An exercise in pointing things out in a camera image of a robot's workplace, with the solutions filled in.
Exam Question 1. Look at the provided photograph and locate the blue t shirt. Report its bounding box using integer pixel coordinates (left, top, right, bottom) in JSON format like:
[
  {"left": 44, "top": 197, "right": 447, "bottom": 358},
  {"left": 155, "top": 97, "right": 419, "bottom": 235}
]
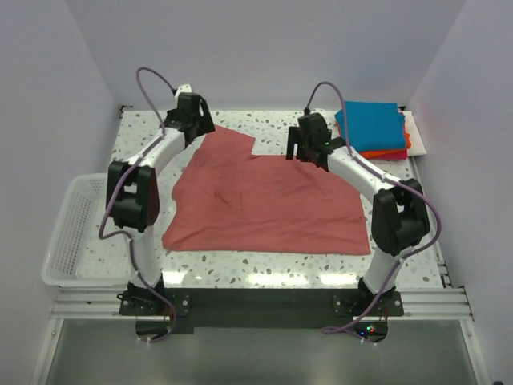
[{"left": 335, "top": 101, "right": 406, "bottom": 153}]

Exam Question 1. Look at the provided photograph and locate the salmon pink t shirt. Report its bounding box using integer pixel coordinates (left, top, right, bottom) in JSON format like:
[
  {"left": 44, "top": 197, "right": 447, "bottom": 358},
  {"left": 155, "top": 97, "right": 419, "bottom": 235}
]
[{"left": 162, "top": 126, "right": 370, "bottom": 255}]

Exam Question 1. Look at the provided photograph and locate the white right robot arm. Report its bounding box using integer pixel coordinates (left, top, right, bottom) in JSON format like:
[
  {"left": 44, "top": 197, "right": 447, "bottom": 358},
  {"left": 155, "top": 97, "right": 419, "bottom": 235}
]
[{"left": 286, "top": 111, "right": 430, "bottom": 315}]

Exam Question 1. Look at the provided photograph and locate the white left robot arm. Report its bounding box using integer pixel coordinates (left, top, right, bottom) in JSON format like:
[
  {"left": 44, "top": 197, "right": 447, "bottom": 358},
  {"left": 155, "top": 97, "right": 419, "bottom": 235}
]
[{"left": 99, "top": 91, "right": 215, "bottom": 314}]

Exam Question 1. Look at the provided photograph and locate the folded orange t shirt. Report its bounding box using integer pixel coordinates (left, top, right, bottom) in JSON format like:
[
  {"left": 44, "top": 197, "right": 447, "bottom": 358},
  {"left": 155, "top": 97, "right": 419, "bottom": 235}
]
[{"left": 361, "top": 132, "right": 411, "bottom": 160}]

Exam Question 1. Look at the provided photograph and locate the folded magenta t shirt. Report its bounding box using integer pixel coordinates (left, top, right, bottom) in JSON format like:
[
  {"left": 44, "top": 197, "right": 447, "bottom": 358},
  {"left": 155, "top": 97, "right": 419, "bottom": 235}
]
[{"left": 382, "top": 149, "right": 408, "bottom": 161}]

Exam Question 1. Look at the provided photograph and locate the folded white t shirt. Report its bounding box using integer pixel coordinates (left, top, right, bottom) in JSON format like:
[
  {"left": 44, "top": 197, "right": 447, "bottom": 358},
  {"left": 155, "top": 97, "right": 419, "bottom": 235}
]
[{"left": 402, "top": 111, "right": 427, "bottom": 157}]

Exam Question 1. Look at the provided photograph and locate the white plastic basket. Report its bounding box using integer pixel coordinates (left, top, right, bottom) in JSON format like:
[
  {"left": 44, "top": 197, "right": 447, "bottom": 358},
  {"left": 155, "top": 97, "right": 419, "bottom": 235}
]
[{"left": 41, "top": 173, "right": 131, "bottom": 288}]

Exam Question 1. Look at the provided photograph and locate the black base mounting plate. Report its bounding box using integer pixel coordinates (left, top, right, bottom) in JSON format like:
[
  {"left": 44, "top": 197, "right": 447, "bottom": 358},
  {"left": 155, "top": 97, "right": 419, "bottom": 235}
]
[{"left": 117, "top": 285, "right": 405, "bottom": 342}]

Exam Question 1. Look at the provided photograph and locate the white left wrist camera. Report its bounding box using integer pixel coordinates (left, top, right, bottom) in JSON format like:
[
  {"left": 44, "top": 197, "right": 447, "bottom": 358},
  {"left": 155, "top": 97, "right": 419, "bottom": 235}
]
[{"left": 174, "top": 83, "right": 192, "bottom": 98}]

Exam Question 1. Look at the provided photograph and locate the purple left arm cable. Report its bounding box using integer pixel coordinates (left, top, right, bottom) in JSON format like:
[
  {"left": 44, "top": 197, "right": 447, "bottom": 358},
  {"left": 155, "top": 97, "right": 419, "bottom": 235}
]
[{"left": 98, "top": 67, "right": 180, "bottom": 346}]

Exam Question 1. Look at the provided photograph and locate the aluminium table frame rail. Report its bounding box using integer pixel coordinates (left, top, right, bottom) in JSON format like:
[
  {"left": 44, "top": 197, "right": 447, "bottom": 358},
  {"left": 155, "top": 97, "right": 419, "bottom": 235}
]
[{"left": 408, "top": 156, "right": 476, "bottom": 322}]

